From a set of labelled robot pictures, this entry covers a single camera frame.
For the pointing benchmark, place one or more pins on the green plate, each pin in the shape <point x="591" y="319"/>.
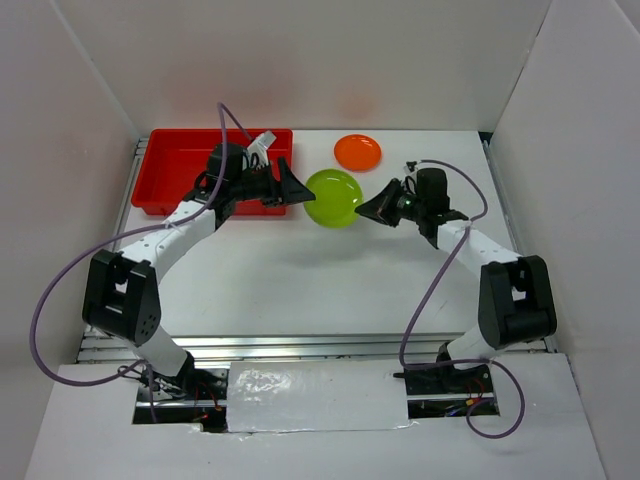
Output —
<point x="337" y="195"/>

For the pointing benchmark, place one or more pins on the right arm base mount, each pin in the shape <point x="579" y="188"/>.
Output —
<point x="447" y="391"/>

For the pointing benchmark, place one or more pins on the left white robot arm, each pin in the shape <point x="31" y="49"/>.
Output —
<point x="122" y="296"/>

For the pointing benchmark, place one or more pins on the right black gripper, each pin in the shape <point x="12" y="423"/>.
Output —
<point x="381" y="206"/>

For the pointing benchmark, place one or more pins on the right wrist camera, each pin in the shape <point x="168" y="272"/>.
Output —
<point x="410" y="176"/>

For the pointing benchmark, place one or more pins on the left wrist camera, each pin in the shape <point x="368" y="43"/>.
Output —
<point x="262" y="142"/>

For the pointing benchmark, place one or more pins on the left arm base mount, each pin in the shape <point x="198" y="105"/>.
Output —
<point x="203" y="406"/>

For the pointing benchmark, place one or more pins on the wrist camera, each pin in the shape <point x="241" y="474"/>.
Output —
<point x="410" y="176"/>
<point x="262" y="142"/>

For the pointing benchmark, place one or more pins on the orange plate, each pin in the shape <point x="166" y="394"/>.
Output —
<point x="357" y="152"/>

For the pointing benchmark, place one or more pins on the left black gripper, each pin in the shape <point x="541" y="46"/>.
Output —
<point x="285" y="191"/>

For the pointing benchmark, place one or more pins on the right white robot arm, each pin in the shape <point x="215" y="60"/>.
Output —
<point x="515" y="299"/>

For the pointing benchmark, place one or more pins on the white foil cover plate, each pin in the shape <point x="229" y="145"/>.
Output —
<point x="315" y="396"/>

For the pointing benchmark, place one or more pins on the red plastic bin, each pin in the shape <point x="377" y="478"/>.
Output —
<point x="174" y="157"/>

